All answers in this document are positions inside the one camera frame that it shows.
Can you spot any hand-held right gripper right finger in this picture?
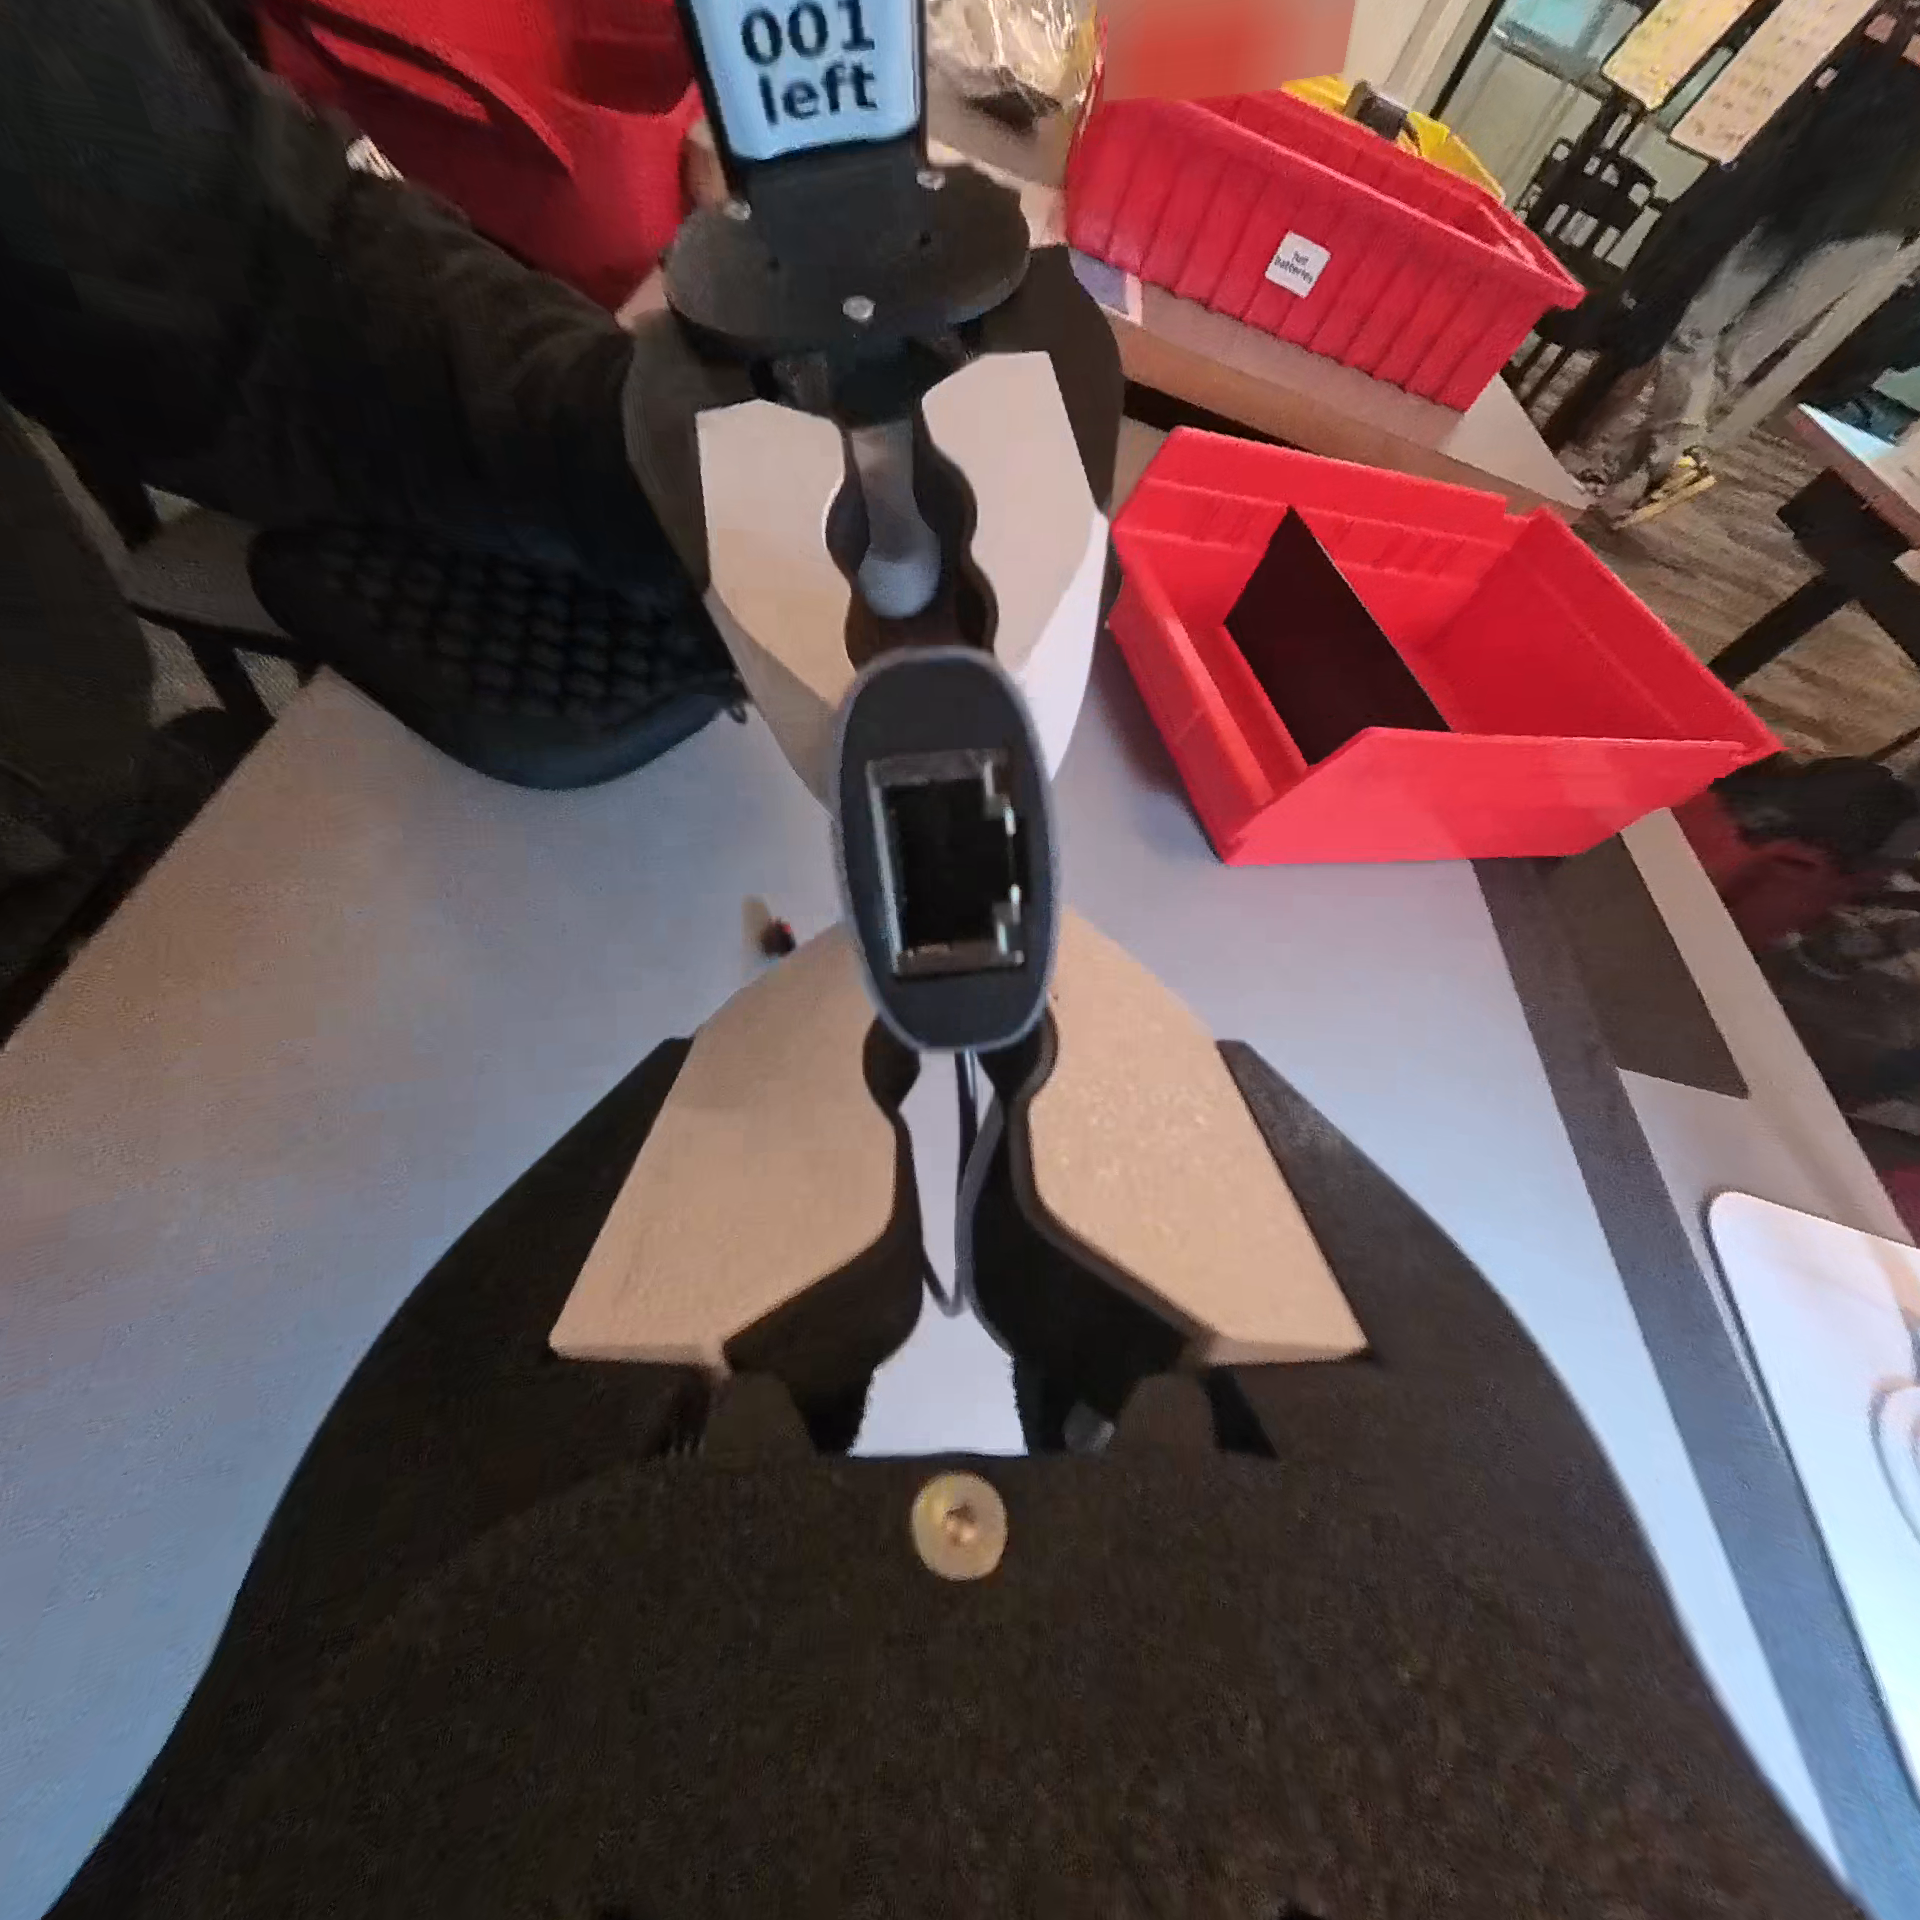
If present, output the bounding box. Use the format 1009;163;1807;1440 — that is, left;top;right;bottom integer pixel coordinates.
966;916;1372;1371

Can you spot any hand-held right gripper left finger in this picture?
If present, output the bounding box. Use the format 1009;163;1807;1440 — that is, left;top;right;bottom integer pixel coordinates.
549;919;923;1374

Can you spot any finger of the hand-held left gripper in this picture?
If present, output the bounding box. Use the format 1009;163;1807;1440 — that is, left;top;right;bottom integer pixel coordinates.
915;348;1112;785
697;399;900;814

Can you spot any grey USB hub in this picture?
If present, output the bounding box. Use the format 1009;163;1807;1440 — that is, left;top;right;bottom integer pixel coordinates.
832;646;1059;1051

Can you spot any thin black cable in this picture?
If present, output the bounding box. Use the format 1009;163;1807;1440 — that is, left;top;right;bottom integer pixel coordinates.
916;1049;1009;1322

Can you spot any red plastic bin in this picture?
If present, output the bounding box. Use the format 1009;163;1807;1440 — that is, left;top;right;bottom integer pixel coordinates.
1063;91;1586;411
1107;429;1783;869

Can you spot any person's left forearm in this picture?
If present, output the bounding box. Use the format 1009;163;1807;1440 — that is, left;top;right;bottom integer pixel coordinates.
0;0;677;524

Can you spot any black textured rounded object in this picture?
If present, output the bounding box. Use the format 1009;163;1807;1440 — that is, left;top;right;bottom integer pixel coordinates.
247;517;749;792

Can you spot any black divider panel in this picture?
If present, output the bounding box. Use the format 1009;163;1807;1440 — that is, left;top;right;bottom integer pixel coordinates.
1221;505;1454;764

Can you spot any large red plastic container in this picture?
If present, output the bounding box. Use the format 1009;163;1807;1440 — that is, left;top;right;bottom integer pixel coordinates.
255;0;707;310

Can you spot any yellow bin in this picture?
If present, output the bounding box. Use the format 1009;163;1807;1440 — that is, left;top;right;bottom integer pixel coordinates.
1288;76;1506;203

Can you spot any white metal stand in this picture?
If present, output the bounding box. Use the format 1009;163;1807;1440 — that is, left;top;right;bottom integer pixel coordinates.
1711;1193;1920;1793

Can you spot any red bag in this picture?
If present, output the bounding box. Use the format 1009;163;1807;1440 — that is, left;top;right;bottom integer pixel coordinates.
1677;758;1920;977

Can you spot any brown upright board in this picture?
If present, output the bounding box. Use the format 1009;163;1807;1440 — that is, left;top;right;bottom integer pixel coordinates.
1603;0;1750;112
1670;0;1878;163

